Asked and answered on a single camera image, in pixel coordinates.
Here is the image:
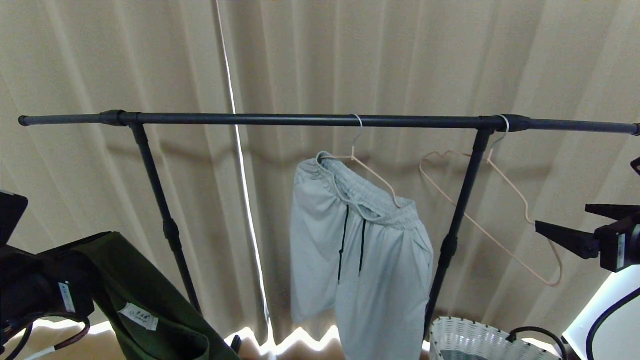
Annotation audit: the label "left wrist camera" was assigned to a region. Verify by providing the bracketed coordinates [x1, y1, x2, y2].
[0, 190, 29, 247]

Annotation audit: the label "beige curtain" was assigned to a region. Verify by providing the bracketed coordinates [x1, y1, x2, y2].
[0, 0, 640, 351]

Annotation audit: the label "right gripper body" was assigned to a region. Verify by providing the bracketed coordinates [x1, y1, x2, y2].
[595, 215, 640, 273]

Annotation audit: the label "green garment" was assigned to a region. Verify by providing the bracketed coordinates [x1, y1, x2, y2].
[75, 231, 241, 360]

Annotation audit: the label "black clothes rack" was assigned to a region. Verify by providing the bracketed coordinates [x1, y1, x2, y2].
[18, 110, 640, 356]

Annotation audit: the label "pink clothes hanger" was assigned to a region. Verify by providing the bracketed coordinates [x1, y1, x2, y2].
[419, 115, 564, 288]
[320, 115, 403, 209]

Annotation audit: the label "pale grey shorts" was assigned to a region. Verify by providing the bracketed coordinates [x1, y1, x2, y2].
[290, 151, 435, 360]

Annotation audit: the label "black cable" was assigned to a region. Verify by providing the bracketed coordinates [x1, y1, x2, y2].
[585, 287, 640, 360]

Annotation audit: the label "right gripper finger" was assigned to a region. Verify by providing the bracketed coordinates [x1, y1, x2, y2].
[535, 221, 601, 259]
[585, 203, 640, 221]

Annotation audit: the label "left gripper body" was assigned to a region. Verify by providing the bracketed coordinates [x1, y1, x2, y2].
[0, 232, 108, 331]

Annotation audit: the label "white laundry basket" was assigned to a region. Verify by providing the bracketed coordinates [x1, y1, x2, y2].
[429, 316, 569, 360]

